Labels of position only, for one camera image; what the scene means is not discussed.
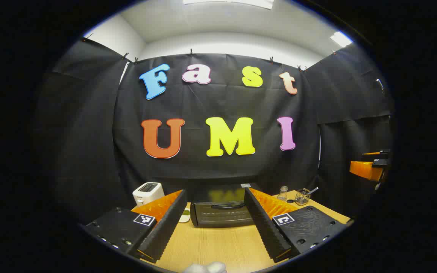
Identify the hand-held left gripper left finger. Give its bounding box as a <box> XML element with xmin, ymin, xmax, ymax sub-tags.
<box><xmin>84</xmin><ymin>190</ymin><xmax>188</xmax><ymax>264</ymax></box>

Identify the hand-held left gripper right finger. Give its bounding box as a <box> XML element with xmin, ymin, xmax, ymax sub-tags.
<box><xmin>244</xmin><ymin>187</ymin><xmax>350</xmax><ymax>263</ymax></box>

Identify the black electric oven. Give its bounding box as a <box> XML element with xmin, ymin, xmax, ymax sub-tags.
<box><xmin>190</xmin><ymin>183</ymin><xmax>264</xmax><ymax>228</ymax></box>

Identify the white toaster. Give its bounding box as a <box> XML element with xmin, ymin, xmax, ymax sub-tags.
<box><xmin>132</xmin><ymin>182</ymin><xmax>165</xmax><ymax>207</ymax></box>

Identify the black backdrop cloth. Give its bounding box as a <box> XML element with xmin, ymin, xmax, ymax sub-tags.
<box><xmin>36</xmin><ymin>38</ymin><xmax>395</xmax><ymax>224</ymax></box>

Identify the ceiling light panel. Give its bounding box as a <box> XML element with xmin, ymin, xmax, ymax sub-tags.
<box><xmin>330</xmin><ymin>31</ymin><xmax>352</xmax><ymax>48</ymax></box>

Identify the wire mesh utensil holder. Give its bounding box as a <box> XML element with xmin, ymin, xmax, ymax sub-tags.
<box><xmin>294</xmin><ymin>188</ymin><xmax>311</xmax><ymax>206</ymax></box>

